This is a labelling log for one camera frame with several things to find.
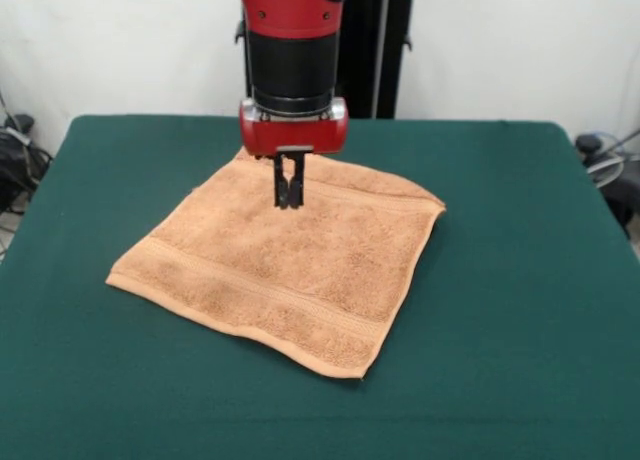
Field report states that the black wheeled stand base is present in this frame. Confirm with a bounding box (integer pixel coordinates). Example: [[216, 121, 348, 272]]
[[573, 132, 640, 241]]

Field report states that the dark green table cloth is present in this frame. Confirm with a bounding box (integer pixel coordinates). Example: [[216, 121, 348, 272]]
[[0, 113, 640, 460]]

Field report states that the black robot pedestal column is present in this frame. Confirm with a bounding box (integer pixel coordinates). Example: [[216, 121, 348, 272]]
[[233, 0, 416, 120]]

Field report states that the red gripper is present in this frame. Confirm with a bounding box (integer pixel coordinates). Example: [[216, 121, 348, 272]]
[[238, 97, 351, 210]]

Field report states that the black cable tangle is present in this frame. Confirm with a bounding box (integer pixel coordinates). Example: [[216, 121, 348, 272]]
[[0, 112, 55, 216]]

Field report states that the orange terry towel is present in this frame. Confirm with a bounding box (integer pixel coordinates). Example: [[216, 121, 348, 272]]
[[104, 147, 447, 381]]

